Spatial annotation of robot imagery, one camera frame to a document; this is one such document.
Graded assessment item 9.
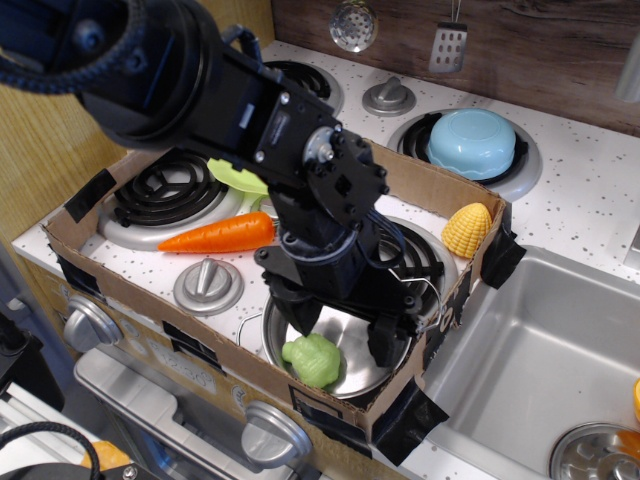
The silver hanging strainer ladle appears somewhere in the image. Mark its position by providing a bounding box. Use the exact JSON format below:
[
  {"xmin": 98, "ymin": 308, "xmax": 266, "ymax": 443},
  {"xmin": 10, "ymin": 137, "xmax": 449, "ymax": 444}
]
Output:
[{"xmin": 329, "ymin": 1, "xmax": 379, "ymax": 53}]

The yellow toy corn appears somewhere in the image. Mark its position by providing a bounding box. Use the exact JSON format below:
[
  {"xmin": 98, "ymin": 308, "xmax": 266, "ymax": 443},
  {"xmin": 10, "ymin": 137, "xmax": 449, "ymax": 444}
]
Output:
[{"xmin": 441, "ymin": 203, "xmax": 492, "ymax": 259}]

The silver hanging spatula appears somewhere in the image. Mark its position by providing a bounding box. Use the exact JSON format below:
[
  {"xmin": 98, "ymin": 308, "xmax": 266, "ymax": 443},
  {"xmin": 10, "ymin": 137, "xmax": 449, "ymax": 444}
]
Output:
[{"xmin": 428, "ymin": 1, "xmax": 468, "ymax": 74}]

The orange toy in sink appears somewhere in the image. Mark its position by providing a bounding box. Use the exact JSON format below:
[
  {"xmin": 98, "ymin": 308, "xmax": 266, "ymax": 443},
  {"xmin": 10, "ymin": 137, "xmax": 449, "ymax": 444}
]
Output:
[{"xmin": 615, "ymin": 377, "xmax": 640, "ymax": 460}]

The black cable bottom left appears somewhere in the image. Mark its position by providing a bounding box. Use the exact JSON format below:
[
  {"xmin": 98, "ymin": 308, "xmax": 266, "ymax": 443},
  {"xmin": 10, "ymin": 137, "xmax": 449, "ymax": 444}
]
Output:
[{"xmin": 0, "ymin": 421, "xmax": 102, "ymax": 480}]

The silver metal pan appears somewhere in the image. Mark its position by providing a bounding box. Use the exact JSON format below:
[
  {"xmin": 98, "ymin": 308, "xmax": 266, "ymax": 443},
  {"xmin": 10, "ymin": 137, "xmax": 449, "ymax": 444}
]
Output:
[{"xmin": 236, "ymin": 302, "xmax": 412, "ymax": 400}]

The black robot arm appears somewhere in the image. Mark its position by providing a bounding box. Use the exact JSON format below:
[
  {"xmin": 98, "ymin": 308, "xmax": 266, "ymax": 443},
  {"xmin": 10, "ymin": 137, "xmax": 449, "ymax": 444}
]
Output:
[{"xmin": 1, "ymin": 1, "xmax": 422, "ymax": 367}]

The orange yellow cloth piece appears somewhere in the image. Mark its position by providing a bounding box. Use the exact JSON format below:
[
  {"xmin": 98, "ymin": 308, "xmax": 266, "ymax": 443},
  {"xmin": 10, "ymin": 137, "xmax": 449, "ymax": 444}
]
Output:
[{"xmin": 91, "ymin": 440, "xmax": 131, "ymax": 472}]

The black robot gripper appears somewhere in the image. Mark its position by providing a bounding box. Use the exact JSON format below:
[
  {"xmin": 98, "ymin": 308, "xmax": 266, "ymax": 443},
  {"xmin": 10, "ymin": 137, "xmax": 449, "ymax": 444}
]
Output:
[{"xmin": 254, "ymin": 227, "xmax": 411, "ymax": 367}]

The silver oven knob left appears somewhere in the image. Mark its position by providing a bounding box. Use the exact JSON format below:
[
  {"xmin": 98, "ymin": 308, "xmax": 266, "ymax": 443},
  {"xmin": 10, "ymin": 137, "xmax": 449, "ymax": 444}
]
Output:
[{"xmin": 63, "ymin": 295, "xmax": 124, "ymax": 353}]

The silver stove knob front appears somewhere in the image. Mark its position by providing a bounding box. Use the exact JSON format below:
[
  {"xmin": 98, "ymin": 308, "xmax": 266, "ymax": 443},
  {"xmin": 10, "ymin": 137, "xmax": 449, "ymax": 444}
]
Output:
[{"xmin": 173, "ymin": 258, "xmax": 244, "ymax": 316}]

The brown cardboard fence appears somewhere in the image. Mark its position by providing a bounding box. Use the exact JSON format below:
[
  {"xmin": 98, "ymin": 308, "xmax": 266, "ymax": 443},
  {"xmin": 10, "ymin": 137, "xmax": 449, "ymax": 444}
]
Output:
[{"xmin": 45, "ymin": 145, "xmax": 525, "ymax": 477}]

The light blue plastic bowl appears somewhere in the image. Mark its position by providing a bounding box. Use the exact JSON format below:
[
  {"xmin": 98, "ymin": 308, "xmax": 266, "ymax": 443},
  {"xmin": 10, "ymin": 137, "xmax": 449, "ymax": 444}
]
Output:
[{"xmin": 426, "ymin": 108, "xmax": 516, "ymax": 181}]

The silver oven knob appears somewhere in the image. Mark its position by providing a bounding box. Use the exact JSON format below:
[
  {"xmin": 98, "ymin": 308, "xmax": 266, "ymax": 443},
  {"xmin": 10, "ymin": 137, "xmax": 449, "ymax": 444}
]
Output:
[
  {"xmin": 63, "ymin": 295, "xmax": 124, "ymax": 353},
  {"xmin": 241, "ymin": 401, "xmax": 312, "ymax": 469}
]

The black burner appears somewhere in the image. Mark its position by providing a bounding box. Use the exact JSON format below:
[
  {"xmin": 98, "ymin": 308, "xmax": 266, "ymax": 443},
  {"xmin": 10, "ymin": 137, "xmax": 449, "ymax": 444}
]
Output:
[
  {"xmin": 98, "ymin": 149, "xmax": 244, "ymax": 251},
  {"xmin": 265, "ymin": 60, "xmax": 344, "ymax": 115},
  {"xmin": 363, "ymin": 212, "xmax": 458, "ymax": 340},
  {"xmin": 388, "ymin": 109, "xmax": 542, "ymax": 202}
]

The silver stove knob middle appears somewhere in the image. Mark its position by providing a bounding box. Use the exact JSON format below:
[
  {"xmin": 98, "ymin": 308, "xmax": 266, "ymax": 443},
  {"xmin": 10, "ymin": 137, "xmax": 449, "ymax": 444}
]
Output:
[{"xmin": 250, "ymin": 196, "xmax": 278, "ymax": 219}]

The silver oven knob right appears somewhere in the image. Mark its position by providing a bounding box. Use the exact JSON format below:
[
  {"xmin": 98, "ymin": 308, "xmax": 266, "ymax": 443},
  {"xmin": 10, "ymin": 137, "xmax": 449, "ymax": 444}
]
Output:
[{"xmin": 241, "ymin": 401, "xmax": 312, "ymax": 469}]

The green toy broccoli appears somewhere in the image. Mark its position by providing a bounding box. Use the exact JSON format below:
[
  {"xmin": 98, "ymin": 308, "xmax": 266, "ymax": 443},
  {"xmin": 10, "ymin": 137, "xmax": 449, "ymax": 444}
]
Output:
[{"xmin": 281, "ymin": 333, "xmax": 341, "ymax": 388}]

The front left black burner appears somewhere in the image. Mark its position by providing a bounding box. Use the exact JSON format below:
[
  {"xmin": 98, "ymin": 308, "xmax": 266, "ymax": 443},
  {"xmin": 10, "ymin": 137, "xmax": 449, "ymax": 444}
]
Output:
[{"xmin": 98, "ymin": 149, "xmax": 244, "ymax": 251}]

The back right black burner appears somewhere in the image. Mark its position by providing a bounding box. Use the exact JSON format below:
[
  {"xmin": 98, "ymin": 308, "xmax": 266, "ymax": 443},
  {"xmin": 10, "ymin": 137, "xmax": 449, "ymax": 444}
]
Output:
[{"xmin": 388, "ymin": 109, "xmax": 542, "ymax": 202}]

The silver oven door handle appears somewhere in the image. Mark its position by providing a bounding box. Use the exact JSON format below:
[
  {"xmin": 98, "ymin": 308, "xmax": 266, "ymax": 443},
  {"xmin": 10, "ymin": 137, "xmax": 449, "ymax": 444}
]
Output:
[{"xmin": 74, "ymin": 349, "xmax": 299, "ymax": 479}]

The orange toy carrot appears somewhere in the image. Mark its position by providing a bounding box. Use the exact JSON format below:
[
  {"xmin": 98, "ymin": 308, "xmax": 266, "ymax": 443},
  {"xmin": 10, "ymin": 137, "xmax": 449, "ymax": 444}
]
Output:
[{"xmin": 157, "ymin": 211, "xmax": 276, "ymax": 254}]

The light green plastic plate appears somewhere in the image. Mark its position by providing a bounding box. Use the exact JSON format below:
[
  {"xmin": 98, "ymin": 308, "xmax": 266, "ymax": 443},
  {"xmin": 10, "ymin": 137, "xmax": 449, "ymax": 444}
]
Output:
[{"xmin": 207, "ymin": 159, "xmax": 268, "ymax": 196}]

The front right black burner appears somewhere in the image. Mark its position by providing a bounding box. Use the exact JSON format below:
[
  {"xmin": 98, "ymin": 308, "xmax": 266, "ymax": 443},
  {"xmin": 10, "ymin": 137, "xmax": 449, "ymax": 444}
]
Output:
[{"xmin": 363, "ymin": 212, "xmax": 458, "ymax": 340}]

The silver sink basin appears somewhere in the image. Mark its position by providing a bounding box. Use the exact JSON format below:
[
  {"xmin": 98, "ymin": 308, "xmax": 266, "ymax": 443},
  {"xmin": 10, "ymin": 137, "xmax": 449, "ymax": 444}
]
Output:
[{"xmin": 425, "ymin": 247, "xmax": 639, "ymax": 479}]

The back left black burner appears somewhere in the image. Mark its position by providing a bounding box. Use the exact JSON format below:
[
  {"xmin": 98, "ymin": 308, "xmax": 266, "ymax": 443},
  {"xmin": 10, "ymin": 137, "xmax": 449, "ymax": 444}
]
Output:
[{"xmin": 265, "ymin": 60, "xmax": 344, "ymax": 115}]

